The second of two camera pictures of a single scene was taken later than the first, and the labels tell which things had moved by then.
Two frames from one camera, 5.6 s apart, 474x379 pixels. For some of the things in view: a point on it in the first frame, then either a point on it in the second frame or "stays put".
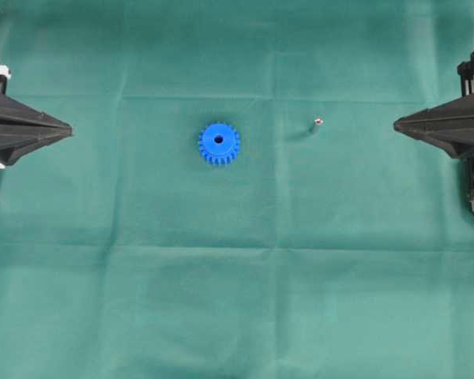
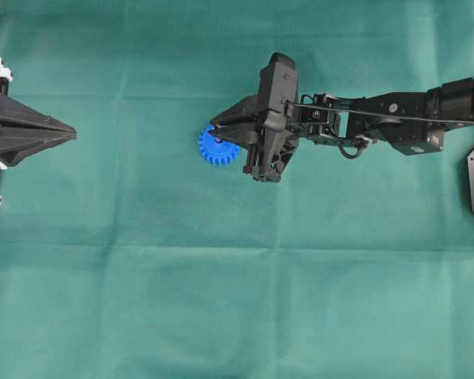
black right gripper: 462,129 → 272,147
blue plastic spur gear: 219,143 stays put
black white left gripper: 12,128 stays put
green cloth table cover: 234,201 stays put
